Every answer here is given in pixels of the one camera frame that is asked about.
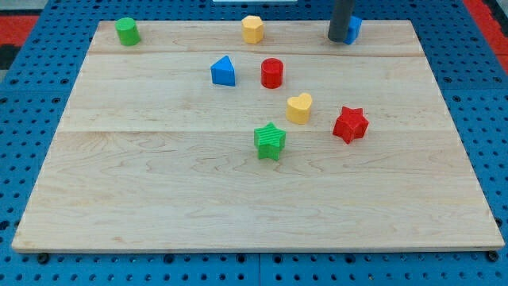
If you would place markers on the blue cube block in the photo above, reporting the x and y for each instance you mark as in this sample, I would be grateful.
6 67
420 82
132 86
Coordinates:
353 29

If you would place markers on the green star block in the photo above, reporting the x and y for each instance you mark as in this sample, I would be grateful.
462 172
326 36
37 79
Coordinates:
269 141

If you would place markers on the yellow heart block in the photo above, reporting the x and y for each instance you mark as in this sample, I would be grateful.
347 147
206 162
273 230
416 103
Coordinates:
298 108

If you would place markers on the light wooden board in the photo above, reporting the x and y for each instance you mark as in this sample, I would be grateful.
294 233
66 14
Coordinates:
151 157

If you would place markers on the red cylinder block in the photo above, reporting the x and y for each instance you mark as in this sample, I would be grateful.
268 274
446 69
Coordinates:
272 73

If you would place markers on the blue triangle block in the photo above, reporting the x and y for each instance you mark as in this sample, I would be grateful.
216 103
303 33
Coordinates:
223 72

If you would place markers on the red star block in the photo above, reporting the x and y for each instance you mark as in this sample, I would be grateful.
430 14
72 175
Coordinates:
351 124

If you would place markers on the yellow hexagon block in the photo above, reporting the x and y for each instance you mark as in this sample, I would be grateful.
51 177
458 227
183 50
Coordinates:
252 29

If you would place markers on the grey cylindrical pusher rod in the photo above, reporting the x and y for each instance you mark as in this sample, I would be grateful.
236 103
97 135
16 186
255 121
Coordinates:
340 18

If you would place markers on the green cylinder block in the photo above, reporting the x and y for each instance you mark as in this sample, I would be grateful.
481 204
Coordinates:
127 31

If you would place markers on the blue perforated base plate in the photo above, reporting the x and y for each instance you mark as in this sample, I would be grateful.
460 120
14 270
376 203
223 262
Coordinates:
43 44

